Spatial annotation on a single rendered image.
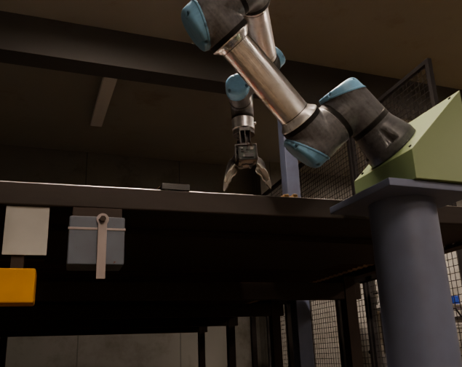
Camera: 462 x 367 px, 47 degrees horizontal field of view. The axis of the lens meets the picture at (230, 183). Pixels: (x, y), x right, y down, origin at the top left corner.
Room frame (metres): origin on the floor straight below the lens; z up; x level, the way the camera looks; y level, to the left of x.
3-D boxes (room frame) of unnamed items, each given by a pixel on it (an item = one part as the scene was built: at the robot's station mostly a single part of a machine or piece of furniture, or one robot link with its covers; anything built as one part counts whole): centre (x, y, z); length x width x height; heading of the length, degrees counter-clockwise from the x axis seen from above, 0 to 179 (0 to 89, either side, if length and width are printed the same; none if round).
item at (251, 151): (1.61, -0.05, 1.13); 0.09 x 0.08 x 0.12; 2
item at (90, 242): (1.32, 0.35, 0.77); 0.14 x 0.11 x 0.18; 108
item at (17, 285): (1.26, 0.52, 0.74); 0.09 x 0.08 x 0.24; 108
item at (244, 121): (1.62, -0.05, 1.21); 0.08 x 0.08 x 0.05
